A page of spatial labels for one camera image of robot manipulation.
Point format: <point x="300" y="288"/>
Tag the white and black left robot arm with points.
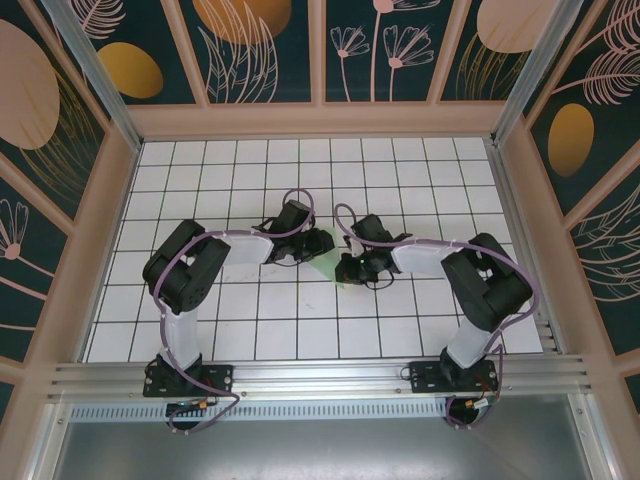
<point x="185" y="280"/>

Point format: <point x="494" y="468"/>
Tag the yellow connector power lead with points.
<point x="202" y="402"/>
<point x="480" y="402"/>

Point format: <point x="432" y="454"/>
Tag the aluminium side rail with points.
<point x="522" y="250"/>

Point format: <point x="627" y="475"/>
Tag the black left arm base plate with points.
<point x="220" y="380"/>

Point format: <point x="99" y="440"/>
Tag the light green cloth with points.
<point x="327" y="265"/>

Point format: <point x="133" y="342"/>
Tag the grey metal panel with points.
<point x="320" y="450"/>

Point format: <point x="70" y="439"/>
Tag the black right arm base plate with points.
<point x="425" y="377"/>

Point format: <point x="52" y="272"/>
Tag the aluminium frame post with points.
<point x="100" y="85"/>
<point x="531" y="75"/>

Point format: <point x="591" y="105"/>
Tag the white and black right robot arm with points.
<point x="490" y="290"/>

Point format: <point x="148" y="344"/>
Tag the long aluminium mounting rail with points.
<point x="320" y="375"/>

